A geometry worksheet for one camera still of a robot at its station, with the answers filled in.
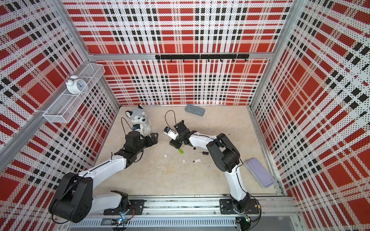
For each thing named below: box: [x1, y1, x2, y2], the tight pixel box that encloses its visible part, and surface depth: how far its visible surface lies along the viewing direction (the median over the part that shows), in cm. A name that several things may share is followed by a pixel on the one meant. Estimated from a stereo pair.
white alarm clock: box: [65, 75, 89, 96], surface depth 72 cm
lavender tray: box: [243, 157, 275, 189], surface depth 84 cm
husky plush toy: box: [125, 103, 152, 137], surface depth 93 cm
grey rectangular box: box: [185, 103, 206, 117], surface depth 117 cm
